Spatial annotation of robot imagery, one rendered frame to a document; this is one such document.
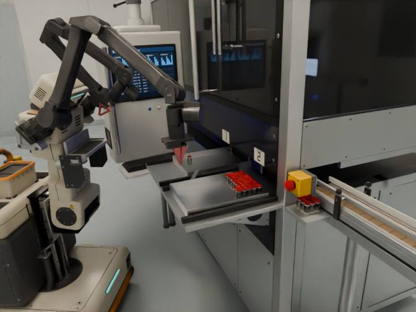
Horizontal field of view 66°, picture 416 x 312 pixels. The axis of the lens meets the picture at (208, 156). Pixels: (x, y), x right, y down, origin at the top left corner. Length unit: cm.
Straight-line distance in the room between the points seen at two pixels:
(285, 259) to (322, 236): 20
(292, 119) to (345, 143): 29
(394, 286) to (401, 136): 88
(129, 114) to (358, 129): 125
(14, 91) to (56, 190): 503
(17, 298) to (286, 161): 143
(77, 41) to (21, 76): 527
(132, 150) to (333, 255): 126
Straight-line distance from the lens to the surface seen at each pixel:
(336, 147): 135
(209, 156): 179
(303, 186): 118
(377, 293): 204
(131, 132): 201
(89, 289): 194
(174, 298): 218
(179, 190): 142
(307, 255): 152
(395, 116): 154
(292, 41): 114
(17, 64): 655
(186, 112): 106
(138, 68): 116
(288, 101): 116
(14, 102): 664
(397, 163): 191
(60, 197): 167
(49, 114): 134
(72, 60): 132
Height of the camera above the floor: 150
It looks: 20 degrees down
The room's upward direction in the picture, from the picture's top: 2 degrees counter-clockwise
